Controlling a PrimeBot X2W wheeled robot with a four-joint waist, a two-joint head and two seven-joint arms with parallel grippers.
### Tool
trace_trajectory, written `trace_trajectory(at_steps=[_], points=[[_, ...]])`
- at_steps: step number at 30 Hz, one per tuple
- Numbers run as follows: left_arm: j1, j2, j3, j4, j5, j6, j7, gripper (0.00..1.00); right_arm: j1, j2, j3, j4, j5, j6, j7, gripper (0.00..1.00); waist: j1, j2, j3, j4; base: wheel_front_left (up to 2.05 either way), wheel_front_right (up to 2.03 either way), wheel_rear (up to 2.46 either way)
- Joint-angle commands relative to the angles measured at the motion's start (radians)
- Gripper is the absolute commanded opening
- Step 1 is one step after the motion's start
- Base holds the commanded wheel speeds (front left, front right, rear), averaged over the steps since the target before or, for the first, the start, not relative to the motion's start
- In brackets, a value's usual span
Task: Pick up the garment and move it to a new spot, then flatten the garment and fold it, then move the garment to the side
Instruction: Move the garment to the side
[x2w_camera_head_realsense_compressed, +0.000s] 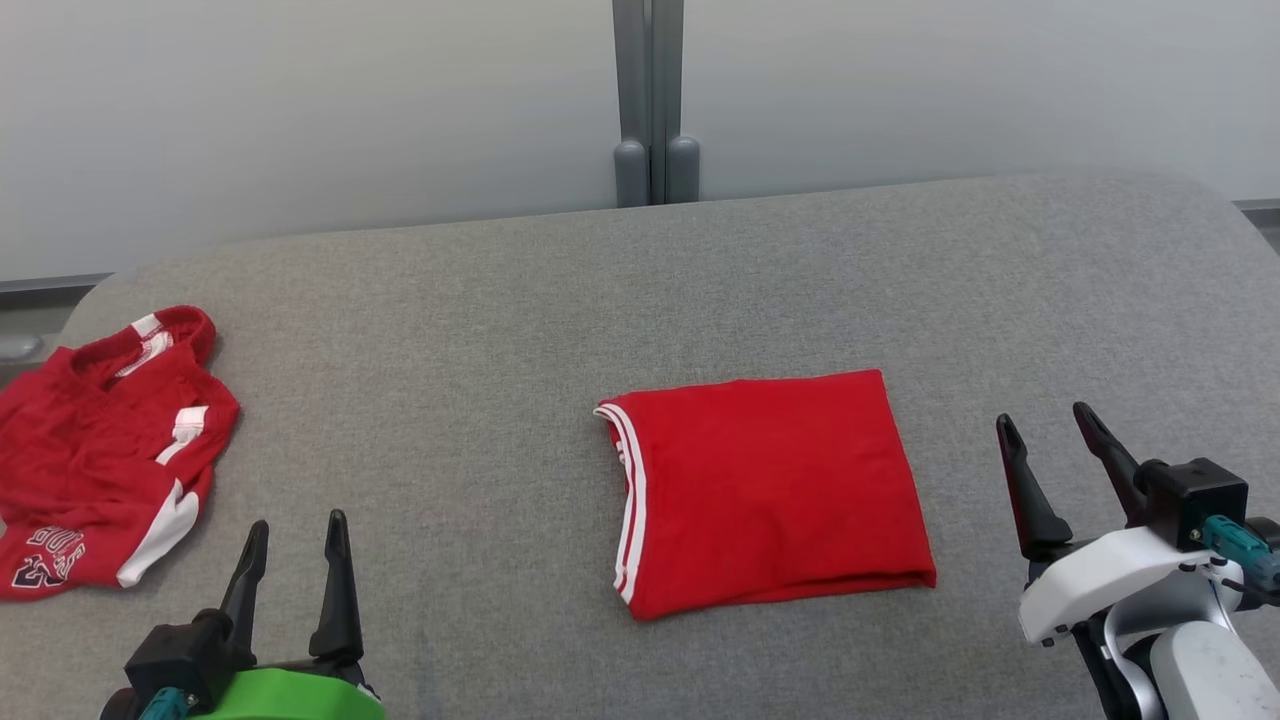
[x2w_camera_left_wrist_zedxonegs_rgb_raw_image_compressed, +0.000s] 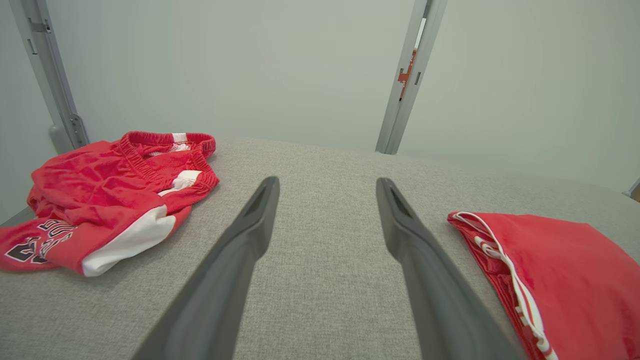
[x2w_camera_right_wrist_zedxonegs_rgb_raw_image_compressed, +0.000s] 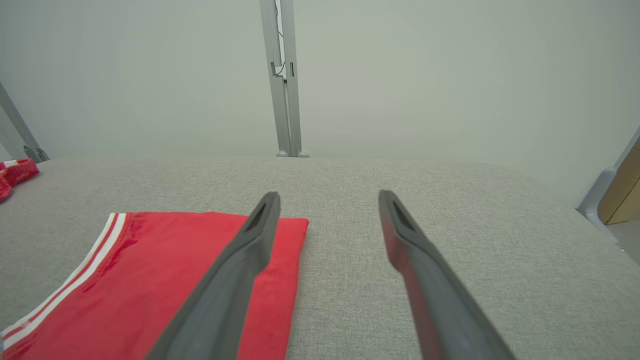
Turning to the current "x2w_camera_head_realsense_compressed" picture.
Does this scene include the red basketball jersey top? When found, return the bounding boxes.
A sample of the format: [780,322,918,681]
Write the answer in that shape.
[593,368,939,623]

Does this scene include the teal left camera connector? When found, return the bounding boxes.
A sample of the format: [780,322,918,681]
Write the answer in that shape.
[138,686,193,720]

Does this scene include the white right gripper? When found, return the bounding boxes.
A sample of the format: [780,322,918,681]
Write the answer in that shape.
[996,401,1238,651]

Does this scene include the teal right camera connector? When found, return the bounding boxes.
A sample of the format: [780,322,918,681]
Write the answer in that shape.
[1200,514,1280,591]

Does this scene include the red basketball shorts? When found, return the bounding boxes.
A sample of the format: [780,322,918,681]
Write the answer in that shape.
[0,305,242,602]

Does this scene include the teal camera connector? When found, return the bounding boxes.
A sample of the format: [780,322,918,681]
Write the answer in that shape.
[1200,514,1280,591]
[138,686,193,720]

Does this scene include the grey partition post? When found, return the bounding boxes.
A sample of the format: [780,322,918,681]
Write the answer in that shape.
[611,0,701,208]

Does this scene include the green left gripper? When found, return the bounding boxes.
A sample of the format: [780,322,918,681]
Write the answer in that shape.
[195,509,387,720]

